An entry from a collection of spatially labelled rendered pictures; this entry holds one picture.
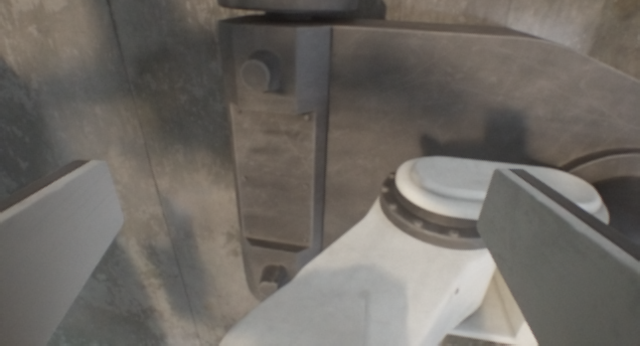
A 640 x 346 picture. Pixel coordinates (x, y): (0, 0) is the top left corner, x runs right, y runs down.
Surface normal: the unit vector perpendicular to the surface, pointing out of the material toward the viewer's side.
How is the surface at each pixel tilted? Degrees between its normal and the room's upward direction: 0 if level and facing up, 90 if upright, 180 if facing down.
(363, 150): 0
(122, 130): 0
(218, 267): 0
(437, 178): 90
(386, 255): 90
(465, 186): 90
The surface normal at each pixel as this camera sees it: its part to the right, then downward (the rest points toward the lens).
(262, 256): -0.18, 0.47
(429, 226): 0.04, -0.88
